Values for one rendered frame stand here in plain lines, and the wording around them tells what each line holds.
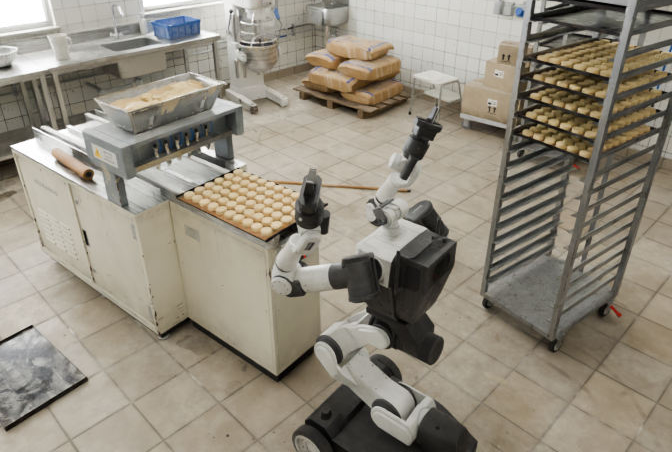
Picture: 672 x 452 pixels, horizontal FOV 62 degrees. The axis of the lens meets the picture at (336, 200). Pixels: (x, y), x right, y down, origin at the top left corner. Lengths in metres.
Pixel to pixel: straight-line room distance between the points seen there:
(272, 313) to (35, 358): 1.39
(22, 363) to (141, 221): 1.06
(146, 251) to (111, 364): 0.68
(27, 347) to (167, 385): 0.85
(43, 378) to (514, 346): 2.46
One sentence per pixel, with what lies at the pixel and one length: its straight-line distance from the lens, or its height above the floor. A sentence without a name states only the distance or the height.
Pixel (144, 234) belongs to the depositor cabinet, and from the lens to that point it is 2.87.
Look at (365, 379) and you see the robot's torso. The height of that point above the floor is 0.38.
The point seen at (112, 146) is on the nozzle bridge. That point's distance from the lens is 2.71.
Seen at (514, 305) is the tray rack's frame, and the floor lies 0.15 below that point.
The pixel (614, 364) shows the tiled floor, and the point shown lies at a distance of 3.39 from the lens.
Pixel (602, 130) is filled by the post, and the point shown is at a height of 1.29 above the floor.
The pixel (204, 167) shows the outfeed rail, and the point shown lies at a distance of 3.07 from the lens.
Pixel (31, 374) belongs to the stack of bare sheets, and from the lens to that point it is 3.36.
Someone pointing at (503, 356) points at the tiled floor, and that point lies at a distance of 3.22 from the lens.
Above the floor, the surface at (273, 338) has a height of 0.33.
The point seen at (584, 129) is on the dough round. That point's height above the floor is 1.23.
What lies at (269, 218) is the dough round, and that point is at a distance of 2.46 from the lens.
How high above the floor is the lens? 2.18
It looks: 29 degrees down
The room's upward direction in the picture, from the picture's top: straight up
